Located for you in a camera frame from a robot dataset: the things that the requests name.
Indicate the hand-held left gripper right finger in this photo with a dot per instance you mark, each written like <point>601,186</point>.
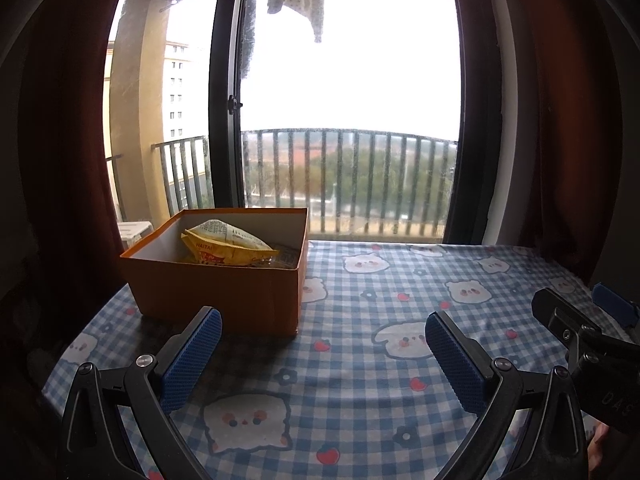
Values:
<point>457,365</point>

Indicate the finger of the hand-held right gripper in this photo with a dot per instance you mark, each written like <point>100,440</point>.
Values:
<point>557,312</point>
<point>617,305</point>

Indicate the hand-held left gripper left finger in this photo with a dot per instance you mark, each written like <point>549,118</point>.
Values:
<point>192,360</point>

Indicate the orange cardboard box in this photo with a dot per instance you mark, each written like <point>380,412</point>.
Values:
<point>175,290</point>

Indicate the large yellow chip bag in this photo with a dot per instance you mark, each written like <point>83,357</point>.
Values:
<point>225,247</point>

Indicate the person's right hand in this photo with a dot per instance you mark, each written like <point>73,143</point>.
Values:
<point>597,447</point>

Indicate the blue checkered tablecloth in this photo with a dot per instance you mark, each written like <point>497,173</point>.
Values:
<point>350,360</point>

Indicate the white plastic stool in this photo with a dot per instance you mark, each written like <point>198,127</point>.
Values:
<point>135,230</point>

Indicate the dark red curtain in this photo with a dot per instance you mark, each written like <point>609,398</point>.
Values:
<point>555,110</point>
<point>60,160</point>

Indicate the metal balcony railing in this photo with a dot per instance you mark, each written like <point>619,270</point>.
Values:
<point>350,131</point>

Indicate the beige apartment building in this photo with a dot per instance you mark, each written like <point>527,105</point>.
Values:
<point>177,85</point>

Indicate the dark grey fuzzy towel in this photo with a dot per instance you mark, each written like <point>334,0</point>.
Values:
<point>248,35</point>

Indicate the black window frame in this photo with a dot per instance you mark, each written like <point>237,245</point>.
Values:
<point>225,60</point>

